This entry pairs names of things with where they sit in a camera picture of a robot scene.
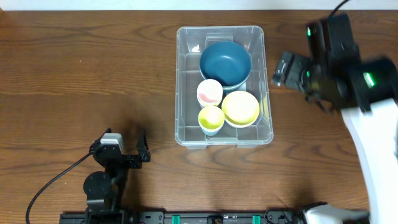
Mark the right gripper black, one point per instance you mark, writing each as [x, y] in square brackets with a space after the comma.
[298, 72]

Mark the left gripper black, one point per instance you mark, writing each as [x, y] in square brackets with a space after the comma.
[125, 158]

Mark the dark blue bowl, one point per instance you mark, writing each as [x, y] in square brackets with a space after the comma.
[225, 61]
[233, 87]

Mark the yellow small bowl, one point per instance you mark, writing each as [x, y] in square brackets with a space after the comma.
[240, 106]

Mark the white small bowl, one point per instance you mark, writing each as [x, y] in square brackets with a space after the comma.
[250, 122]

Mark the pink cup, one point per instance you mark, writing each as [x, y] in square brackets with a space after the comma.
[209, 91]

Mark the blue cup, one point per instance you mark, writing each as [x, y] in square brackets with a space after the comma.
[210, 132]

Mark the yellow cup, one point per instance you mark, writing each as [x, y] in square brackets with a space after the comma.
[211, 118]

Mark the cream white cup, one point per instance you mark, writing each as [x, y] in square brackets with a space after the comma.
[205, 104]

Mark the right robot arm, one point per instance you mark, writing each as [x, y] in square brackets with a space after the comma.
[365, 93]

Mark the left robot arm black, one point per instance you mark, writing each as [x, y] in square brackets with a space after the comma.
[104, 189]

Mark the clear plastic storage container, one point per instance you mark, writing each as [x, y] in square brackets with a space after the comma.
[191, 42]

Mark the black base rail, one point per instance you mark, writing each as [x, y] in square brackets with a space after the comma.
[268, 217]

